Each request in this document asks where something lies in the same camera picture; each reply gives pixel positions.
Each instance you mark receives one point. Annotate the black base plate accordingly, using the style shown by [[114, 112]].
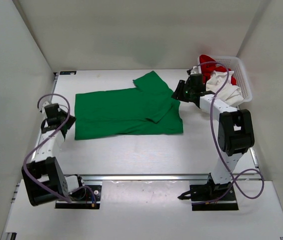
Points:
[[204, 199], [83, 199]]

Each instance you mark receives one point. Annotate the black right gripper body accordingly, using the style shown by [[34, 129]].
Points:
[[189, 91]]

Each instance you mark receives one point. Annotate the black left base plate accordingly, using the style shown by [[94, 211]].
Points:
[[83, 199]]

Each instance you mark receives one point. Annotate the white plastic laundry basket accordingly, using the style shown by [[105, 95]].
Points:
[[242, 80]]

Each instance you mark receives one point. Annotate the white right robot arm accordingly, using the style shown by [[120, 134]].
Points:
[[235, 129]]

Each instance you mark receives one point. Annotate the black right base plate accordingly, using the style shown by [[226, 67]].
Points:
[[204, 199]]

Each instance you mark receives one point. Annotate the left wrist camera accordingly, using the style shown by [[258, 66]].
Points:
[[49, 111]]

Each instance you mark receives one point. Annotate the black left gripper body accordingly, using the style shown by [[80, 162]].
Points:
[[63, 116]]

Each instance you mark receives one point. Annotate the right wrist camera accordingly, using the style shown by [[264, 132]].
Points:
[[194, 70]]

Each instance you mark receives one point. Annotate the white t-shirt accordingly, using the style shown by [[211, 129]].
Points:
[[231, 93]]

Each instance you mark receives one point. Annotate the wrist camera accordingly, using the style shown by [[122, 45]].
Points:
[[194, 70], [49, 111]]

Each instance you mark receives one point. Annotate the dark table label sticker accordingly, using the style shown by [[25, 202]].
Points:
[[67, 73]]

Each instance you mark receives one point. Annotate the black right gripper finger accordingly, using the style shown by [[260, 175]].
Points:
[[180, 86], [178, 94]]

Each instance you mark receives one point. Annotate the green t-shirt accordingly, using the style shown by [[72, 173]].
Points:
[[146, 109]]

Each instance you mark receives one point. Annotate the aluminium rail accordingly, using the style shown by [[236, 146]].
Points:
[[145, 177]]

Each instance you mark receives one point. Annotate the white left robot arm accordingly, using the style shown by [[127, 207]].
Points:
[[44, 167]]

